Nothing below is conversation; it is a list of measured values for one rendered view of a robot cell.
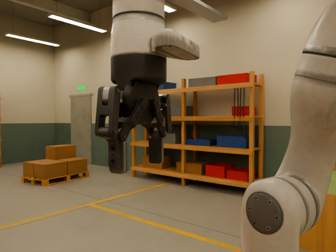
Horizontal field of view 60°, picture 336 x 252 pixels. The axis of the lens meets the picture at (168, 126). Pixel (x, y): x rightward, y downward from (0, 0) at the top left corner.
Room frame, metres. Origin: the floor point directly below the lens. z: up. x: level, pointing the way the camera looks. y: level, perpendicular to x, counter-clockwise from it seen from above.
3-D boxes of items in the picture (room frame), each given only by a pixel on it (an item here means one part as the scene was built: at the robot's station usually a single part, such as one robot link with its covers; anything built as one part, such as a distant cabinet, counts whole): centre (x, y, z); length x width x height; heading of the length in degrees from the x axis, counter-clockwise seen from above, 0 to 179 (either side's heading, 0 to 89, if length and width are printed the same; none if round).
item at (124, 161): (0.36, 0.06, 1.31); 0.02 x 0.01 x 0.04; 62
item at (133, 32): (0.39, 0.02, 1.47); 0.11 x 0.09 x 0.06; 62
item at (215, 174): (6.14, -0.44, 1.10); 3.01 x 0.55 x 2.20; 51
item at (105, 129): (0.34, 0.07, 1.33); 0.03 x 0.01 x 0.05; 152
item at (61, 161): (6.60, 2.54, 0.37); 1.20 x 0.80 x 0.74; 149
